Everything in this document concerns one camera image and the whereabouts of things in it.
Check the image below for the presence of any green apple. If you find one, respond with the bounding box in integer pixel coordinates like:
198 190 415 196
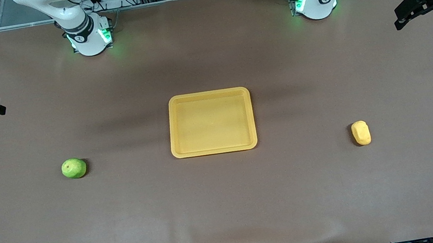
60 157 89 181

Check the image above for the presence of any yellow potato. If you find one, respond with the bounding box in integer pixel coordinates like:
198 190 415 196
350 119 373 147

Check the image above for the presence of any yellow plastic tray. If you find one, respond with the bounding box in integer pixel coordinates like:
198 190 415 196
163 85 259 161

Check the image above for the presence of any brown table mat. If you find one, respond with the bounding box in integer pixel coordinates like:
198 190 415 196
0 0 433 243

